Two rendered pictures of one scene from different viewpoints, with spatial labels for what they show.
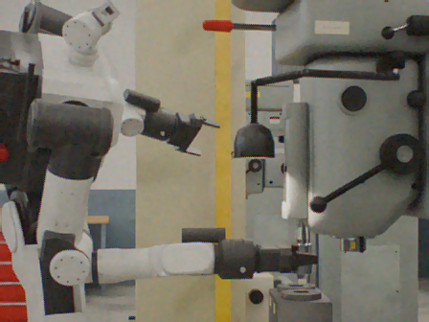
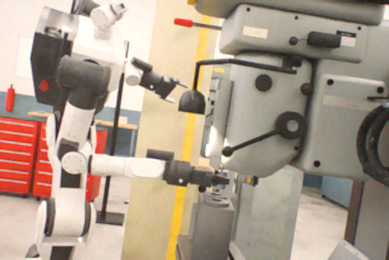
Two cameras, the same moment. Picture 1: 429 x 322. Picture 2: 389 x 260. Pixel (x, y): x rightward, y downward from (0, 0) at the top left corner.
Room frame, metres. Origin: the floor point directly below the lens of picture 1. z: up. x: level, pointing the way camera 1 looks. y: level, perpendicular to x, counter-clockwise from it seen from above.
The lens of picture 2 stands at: (0.27, -0.08, 1.47)
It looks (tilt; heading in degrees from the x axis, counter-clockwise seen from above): 3 degrees down; 6
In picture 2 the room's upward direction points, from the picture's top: 8 degrees clockwise
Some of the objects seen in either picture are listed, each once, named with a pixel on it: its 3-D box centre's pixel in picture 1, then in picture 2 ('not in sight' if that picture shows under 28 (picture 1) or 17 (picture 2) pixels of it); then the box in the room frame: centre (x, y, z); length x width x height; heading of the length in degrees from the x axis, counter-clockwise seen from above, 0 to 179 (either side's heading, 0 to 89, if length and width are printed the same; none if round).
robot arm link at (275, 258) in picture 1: (260, 260); (193, 175); (1.79, 0.05, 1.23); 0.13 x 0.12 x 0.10; 9
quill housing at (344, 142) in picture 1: (355, 147); (261, 115); (1.51, -0.13, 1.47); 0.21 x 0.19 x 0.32; 12
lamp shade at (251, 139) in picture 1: (254, 140); (192, 101); (1.43, 0.05, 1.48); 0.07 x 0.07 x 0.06
